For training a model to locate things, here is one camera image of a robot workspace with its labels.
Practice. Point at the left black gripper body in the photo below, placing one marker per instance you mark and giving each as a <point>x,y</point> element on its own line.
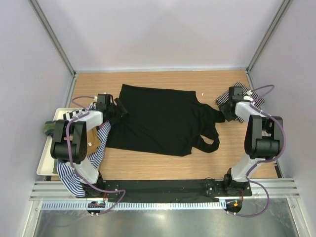
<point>114,114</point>

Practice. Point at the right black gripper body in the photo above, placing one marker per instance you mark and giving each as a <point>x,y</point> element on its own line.
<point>228,114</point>

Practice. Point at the black white striped tank top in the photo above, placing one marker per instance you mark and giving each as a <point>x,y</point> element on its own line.
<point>238,103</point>

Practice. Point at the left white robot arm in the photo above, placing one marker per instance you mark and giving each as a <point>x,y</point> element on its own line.
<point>69,141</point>

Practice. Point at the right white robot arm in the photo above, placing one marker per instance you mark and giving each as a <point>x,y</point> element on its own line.
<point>264,139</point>

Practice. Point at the brown tank top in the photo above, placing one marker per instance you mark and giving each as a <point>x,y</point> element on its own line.
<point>93,142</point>

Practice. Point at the blue white striped tank top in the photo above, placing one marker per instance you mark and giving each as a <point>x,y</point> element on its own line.
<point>72,178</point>

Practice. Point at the black white wide-striped garment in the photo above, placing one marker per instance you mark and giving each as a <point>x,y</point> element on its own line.
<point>73,114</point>

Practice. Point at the green striped garment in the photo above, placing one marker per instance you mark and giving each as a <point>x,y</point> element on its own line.
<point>49,128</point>

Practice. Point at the white plastic tray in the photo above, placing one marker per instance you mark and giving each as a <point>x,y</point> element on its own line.
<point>46,163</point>

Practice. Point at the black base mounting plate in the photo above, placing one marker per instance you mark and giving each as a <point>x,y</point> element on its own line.
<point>178,191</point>

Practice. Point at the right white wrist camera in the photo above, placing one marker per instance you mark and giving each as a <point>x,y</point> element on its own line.
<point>248,97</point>

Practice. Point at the white slotted cable duct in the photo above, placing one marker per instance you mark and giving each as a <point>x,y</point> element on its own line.
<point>99,206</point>

